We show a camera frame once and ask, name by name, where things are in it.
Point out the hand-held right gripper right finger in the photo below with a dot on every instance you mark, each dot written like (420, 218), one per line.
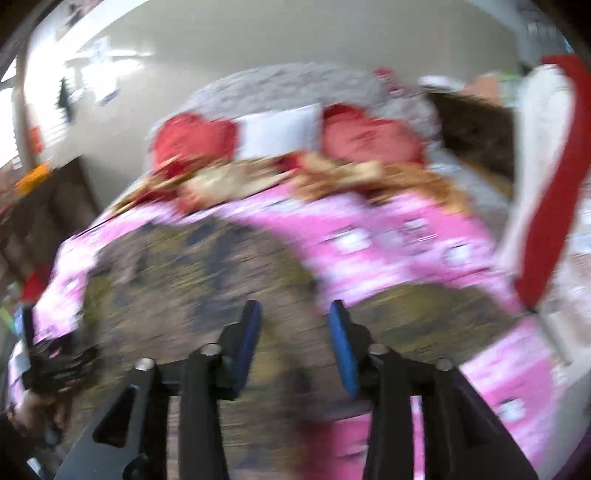
(344, 355)

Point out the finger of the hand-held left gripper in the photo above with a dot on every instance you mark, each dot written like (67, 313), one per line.
(27, 327)

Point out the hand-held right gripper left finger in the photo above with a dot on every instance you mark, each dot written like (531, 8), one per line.
(247, 341)

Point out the olive black patterned cloth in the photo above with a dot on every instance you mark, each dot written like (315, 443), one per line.
(184, 277)

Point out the person's left hand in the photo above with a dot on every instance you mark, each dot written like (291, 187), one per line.
(34, 408)

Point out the brown wooden furniture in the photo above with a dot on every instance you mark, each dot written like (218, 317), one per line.
(51, 212)

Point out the pink penguin print blanket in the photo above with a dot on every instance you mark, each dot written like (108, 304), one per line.
(360, 230)

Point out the orange object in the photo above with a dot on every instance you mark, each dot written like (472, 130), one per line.
(33, 176)

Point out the gold red floral blanket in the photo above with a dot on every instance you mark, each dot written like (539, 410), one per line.
(332, 177)

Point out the red pillow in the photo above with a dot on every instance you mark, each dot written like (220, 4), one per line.
(194, 141)
(369, 138)

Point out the white pillow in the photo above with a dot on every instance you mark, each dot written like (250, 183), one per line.
(277, 131)

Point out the grey floral bed sheet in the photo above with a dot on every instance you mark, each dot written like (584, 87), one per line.
(286, 87)

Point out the white and red hanging garment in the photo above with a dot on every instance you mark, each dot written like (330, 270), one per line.
(540, 152)

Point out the dark wall hanging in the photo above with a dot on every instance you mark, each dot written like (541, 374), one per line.
(64, 99)

